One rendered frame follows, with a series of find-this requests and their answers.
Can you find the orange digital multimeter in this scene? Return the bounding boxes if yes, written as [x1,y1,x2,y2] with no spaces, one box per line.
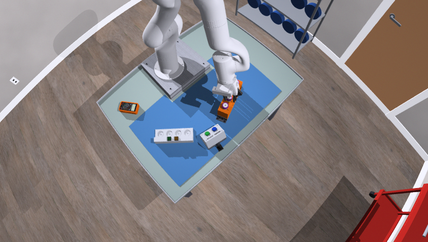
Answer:
[119,101,139,114]

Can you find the blue flat mat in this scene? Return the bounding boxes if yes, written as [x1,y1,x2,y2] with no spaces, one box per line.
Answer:
[129,63,281,186]

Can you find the orange tube rack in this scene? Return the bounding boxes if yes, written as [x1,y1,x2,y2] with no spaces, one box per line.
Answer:
[218,81,243,119]

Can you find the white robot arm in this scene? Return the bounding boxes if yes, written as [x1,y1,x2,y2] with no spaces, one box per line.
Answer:
[142,0,250,97]

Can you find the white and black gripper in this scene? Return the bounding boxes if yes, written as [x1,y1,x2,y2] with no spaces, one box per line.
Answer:
[223,78,243,103]

